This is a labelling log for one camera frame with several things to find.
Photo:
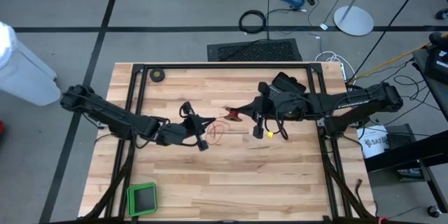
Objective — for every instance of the black diagonal beam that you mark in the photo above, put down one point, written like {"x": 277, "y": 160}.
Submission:
{"x": 406, "y": 154}

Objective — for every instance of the black tape roll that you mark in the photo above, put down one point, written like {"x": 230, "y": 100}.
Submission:
{"x": 152, "y": 75}

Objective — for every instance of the green-framed black tray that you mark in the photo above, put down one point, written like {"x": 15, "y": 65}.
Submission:
{"x": 141, "y": 199}

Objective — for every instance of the black aluminium table frame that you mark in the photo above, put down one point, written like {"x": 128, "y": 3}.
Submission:
{"x": 227, "y": 66}

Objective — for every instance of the thin black diagonal pole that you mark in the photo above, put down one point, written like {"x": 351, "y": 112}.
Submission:
{"x": 406, "y": 3}

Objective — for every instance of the grey work table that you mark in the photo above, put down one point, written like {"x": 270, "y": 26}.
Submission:
{"x": 437, "y": 98}

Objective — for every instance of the dark grey box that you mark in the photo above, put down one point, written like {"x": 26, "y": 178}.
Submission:
{"x": 399, "y": 136}

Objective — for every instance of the black device with label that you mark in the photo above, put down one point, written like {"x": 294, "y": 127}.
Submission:
{"x": 441, "y": 63}

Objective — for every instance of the black slab-shaped device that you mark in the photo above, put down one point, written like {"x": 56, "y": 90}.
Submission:
{"x": 290, "y": 82}

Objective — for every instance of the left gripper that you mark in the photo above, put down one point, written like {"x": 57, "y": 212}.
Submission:
{"x": 173, "y": 133}

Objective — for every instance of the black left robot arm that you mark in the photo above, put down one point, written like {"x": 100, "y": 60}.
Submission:
{"x": 115, "y": 115}

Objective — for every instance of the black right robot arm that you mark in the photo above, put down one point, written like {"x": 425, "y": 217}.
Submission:
{"x": 364, "y": 101}

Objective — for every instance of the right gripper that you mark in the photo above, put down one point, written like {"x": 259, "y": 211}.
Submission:
{"x": 287, "y": 108}

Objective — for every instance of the small white floor adapter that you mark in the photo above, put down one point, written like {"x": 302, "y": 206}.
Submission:
{"x": 323, "y": 26}

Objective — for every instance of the black perforated floor mat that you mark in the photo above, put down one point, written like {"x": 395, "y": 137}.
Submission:
{"x": 255, "y": 50}

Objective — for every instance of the small red tag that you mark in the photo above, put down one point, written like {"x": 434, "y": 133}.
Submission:
{"x": 381, "y": 220}

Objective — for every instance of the white plastic bin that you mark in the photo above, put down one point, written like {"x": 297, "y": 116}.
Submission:
{"x": 21, "y": 73}

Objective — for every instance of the white power strip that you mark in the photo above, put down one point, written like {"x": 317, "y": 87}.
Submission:
{"x": 343, "y": 71}

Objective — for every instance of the silver round-base stand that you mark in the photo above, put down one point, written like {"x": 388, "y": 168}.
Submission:
{"x": 353, "y": 21}

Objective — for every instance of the black caster wheel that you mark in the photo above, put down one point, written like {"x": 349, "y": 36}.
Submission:
{"x": 442, "y": 14}
{"x": 434, "y": 211}

